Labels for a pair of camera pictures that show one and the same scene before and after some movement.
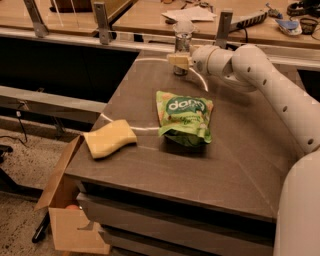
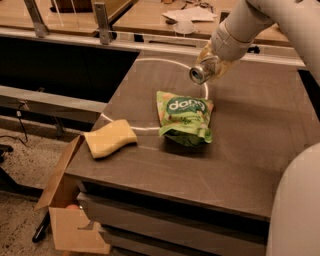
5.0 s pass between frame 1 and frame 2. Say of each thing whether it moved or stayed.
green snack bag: stayed
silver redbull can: moved
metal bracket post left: stayed
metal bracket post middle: stayed
